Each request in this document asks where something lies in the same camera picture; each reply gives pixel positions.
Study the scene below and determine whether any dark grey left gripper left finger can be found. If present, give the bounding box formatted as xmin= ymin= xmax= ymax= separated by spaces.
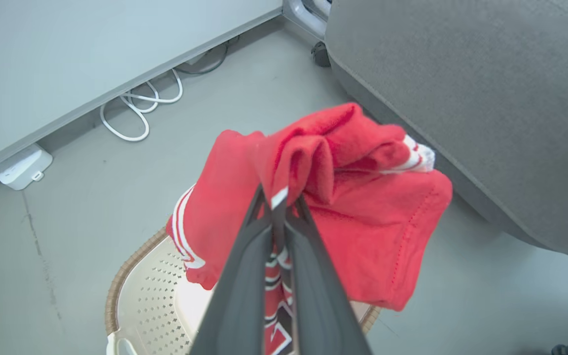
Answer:
xmin=190 ymin=185 xmax=273 ymax=355

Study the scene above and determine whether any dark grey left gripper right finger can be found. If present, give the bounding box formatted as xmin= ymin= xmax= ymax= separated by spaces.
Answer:
xmin=284 ymin=196 xmax=373 ymax=355

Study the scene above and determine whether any red jersey with striped trim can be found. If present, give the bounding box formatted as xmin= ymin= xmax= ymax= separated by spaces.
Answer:
xmin=166 ymin=102 xmax=453 ymax=355

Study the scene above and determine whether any cream perforated laundry basket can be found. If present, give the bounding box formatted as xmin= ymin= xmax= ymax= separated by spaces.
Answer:
xmin=105 ymin=227 xmax=382 ymax=355

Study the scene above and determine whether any black caster wheel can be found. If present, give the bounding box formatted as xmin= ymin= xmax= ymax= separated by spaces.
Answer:
xmin=311 ymin=41 xmax=331 ymax=68

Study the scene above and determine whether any grey fabric sofa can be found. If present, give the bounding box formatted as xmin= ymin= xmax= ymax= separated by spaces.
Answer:
xmin=324 ymin=0 xmax=568 ymax=258

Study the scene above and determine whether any white power strip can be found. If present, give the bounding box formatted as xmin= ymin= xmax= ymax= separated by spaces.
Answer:
xmin=0 ymin=144 xmax=54 ymax=191

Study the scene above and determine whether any grey partition foot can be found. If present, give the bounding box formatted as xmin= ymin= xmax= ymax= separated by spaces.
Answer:
xmin=283 ymin=0 xmax=331 ymax=40

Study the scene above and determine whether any large white partition panel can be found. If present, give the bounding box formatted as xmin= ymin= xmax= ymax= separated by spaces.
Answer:
xmin=0 ymin=0 xmax=284 ymax=182

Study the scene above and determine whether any looped white power cable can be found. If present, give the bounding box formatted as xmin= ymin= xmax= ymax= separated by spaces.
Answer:
xmin=100 ymin=68 xmax=184 ymax=142

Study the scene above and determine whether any thin black floor cable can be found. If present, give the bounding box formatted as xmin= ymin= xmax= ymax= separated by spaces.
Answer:
xmin=176 ymin=35 xmax=240 ymax=75

